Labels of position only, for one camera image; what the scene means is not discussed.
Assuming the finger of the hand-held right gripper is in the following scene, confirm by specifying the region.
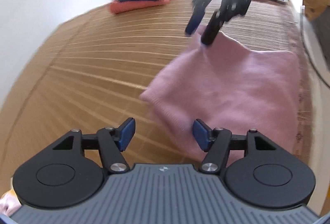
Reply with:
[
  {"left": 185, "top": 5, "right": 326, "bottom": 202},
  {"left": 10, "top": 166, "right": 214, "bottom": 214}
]
[
  {"left": 185, "top": 0, "right": 228, "bottom": 35},
  {"left": 200, "top": 0, "right": 233, "bottom": 46}
]

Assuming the bamboo bed mat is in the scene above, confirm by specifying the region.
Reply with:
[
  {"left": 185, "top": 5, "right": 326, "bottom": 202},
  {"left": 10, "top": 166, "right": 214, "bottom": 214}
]
[{"left": 0, "top": 0, "right": 318, "bottom": 190}]

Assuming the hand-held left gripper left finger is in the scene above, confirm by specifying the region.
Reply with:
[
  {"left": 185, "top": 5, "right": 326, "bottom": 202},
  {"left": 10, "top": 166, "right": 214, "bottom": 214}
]
[{"left": 53, "top": 118, "right": 136, "bottom": 174}]

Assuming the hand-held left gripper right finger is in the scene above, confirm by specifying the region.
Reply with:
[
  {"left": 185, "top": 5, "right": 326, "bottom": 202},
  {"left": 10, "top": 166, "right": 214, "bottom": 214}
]
[{"left": 193, "top": 119, "right": 279, "bottom": 173}]

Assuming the pink sweater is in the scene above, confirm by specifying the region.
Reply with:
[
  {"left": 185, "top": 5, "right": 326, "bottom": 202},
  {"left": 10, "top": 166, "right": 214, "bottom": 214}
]
[{"left": 139, "top": 24, "right": 301, "bottom": 163}]

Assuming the person's left hand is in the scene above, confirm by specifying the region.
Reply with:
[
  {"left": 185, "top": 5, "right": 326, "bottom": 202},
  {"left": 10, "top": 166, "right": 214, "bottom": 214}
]
[{"left": 0, "top": 191, "right": 21, "bottom": 215}]

